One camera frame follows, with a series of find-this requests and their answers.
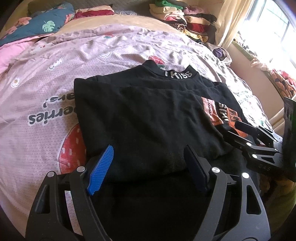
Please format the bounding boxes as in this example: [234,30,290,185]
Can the pink strawberry print duvet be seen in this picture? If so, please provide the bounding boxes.
[1,24,271,235]

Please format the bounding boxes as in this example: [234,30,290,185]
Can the pile of folded clothes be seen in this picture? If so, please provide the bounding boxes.
[149,1,217,44]

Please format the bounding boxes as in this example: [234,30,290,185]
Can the cream curtain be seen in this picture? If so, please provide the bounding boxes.
[215,0,254,49]

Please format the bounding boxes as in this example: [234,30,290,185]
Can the clothes on window sill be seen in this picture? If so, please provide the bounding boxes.
[233,34,296,99]

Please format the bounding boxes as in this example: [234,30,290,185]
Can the blue floral leaf blanket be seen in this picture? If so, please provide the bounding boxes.
[1,2,75,46]

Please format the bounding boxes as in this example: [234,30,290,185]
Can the black shirt with orange print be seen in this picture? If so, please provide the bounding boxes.
[74,60,247,240]

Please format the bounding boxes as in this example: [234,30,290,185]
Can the white bag of clothes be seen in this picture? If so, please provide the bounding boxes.
[205,43,232,67]

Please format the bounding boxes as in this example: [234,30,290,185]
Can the red and cream pillow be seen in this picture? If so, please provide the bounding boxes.
[74,5,114,19]

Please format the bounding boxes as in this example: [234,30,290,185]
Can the window with dark frame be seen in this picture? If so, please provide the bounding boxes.
[238,1,295,72]

